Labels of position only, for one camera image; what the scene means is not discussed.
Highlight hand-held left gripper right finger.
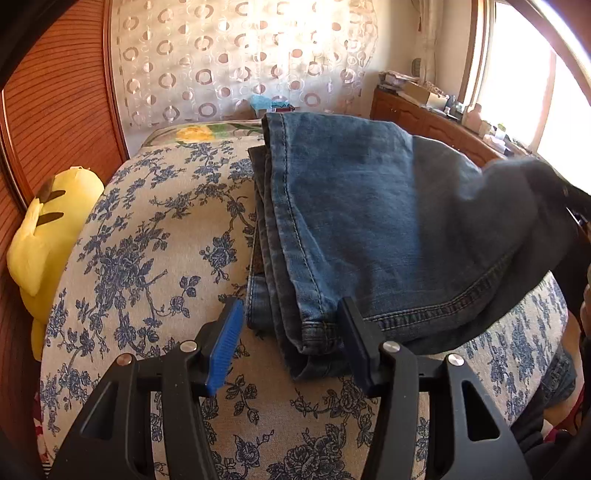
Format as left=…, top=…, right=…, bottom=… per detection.
left=337, top=296, right=532, bottom=480

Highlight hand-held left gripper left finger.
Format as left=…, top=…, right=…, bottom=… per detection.
left=48, top=298, right=245, bottom=480

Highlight blue denim pants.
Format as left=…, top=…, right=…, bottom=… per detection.
left=247, top=112, right=583, bottom=381

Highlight pink bottle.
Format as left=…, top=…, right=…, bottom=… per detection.
left=464, top=104, right=484, bottom=133

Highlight window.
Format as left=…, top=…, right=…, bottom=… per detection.
left=462, top=0, right=591, bottom=162

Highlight wooden cabinet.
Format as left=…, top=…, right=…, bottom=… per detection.
left=369, top=87, right=532, bottom=169

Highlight yellow plush toy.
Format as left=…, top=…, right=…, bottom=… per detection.
left=7, top=167, right=106, bottom=361

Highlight open cardboard box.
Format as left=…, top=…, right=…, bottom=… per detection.
left=399, top=82, right=446, bottom=108

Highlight colourful floral plush blanket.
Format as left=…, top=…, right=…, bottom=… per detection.
left=141, top=119, right=266, bottom=148

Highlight cardboard box with blue items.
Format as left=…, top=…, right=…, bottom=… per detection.
left=249, top=95, right=296, bottom=121

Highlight stack of papers and boxes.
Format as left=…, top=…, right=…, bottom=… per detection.
left=379, top=70, right=421, bottom=90

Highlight cream side curtain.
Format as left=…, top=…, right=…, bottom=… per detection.
left=413, top=0, right=444, bottom=88

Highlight sheer curtain with circle pattern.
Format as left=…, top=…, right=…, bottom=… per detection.
left=108, top=0, right=379, bottom=130

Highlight wooden ribbed headboard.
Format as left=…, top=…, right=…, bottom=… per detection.
left=0, top=0, right=130, bottom=480

